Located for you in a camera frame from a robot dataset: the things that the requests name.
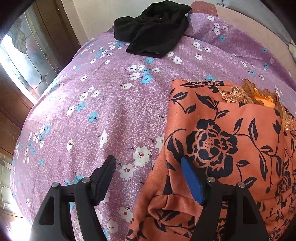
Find black small garment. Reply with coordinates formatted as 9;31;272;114
113;1;192;58

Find orange black floral garment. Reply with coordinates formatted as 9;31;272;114
126;79;295;240

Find purple floral bed sheet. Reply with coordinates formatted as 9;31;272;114
16;13;295;240

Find stained glass wooden door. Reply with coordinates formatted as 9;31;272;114
0;0;82;241

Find grey pillow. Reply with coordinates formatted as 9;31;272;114
216;1;295;45

